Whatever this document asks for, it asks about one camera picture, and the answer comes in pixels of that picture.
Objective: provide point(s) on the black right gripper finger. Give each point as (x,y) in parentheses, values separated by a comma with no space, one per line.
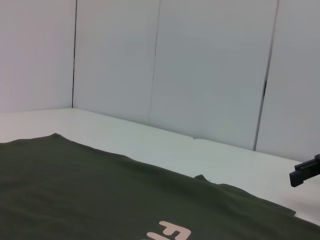
(303,173)

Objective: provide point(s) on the dark green FREE! t-shirt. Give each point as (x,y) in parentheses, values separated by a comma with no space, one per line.
(100,195)

